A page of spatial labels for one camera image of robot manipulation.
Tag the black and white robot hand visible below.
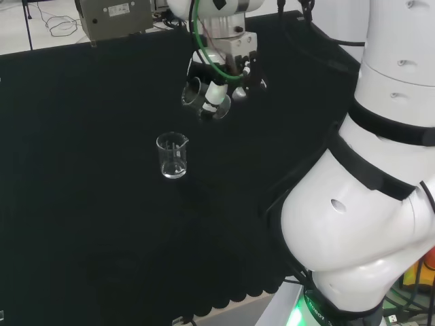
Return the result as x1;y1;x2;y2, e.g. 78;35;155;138
186;31;268;120

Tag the grey metal box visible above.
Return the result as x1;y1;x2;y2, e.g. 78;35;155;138
74;0;154;48

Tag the green cable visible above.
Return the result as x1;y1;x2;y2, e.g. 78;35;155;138
193;0;245;82

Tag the black floor cable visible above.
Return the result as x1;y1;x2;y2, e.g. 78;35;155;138
35;0;82;38

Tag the yellow stop button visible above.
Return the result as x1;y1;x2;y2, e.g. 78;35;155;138
400;249;435;295

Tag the clear glass beaker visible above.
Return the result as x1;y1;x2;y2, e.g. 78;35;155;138
156;132;190;179
181;76;232;120

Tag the black bench cloth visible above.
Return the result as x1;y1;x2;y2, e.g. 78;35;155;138
0;10;361;326

